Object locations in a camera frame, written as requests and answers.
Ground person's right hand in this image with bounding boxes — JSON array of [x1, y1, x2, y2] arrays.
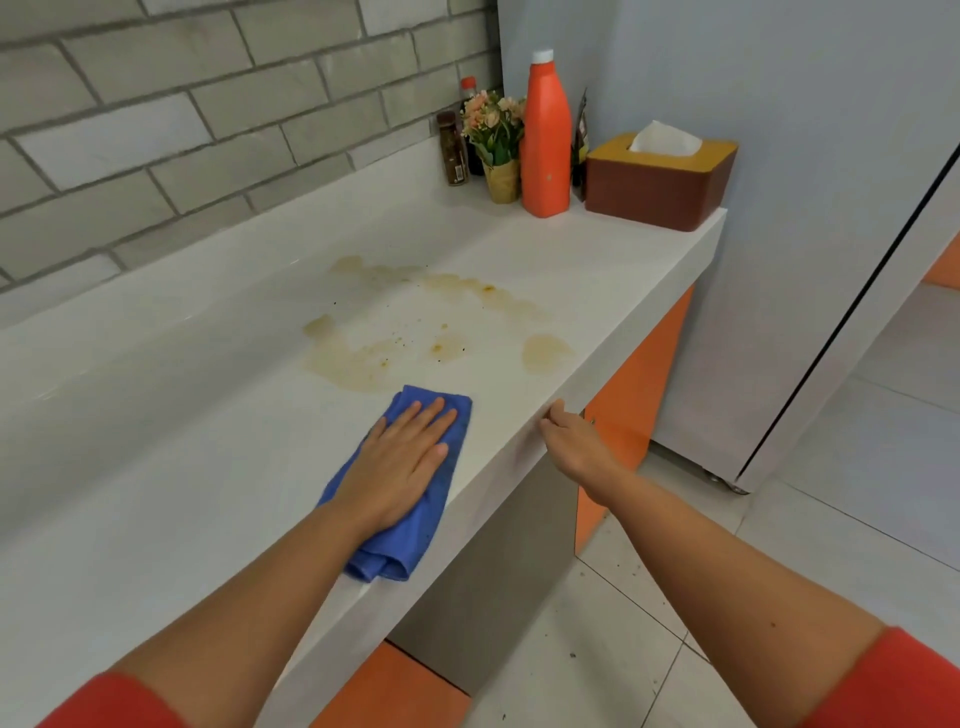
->
[[537, 398, 631, 508]]

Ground person's left hand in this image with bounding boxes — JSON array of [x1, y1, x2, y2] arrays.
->
[[329, 397, 459, 538]]

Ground blue cloth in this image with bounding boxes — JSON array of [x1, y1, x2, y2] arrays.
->
[[317, 385, 474, 583]]

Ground brown tissue box yellow lid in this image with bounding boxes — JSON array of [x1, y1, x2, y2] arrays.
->
[[584, 132, 739, 233]]

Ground dark and yellow snack packet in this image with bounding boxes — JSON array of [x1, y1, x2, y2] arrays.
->
[[569, 88, 592, 202]]

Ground large red plastic bottle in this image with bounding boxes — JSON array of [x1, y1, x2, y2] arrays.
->
[[519, 49, 574, 220]]

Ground brown spice jar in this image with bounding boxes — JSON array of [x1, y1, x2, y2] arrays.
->
[[436, 110, 471, 188]]

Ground artificial flowers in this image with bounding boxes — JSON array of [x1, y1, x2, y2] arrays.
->
[[459, 89, 528, 205]]

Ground cola bottle with red cap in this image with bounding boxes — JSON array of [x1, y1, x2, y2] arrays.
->
[[457, 75, 485, 178]]

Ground person's right forearm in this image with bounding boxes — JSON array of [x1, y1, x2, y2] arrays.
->
[[596, 472, 886, 728]]

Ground person's left forearm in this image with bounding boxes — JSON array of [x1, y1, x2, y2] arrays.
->
[[108, 502, 369, 728]]

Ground white countertop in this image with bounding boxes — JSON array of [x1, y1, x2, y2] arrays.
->
[[0, 134, 727, 728]]

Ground metal caster wheel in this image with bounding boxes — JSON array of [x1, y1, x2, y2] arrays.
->
[[701, 468, 751, 496]]

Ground red sleeve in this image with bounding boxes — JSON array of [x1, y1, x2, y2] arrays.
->
[[37, 671, 189, 728], [798, 626, 960, 728]]

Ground black cable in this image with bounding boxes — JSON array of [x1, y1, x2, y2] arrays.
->
[[734, 142, 960, 481]]

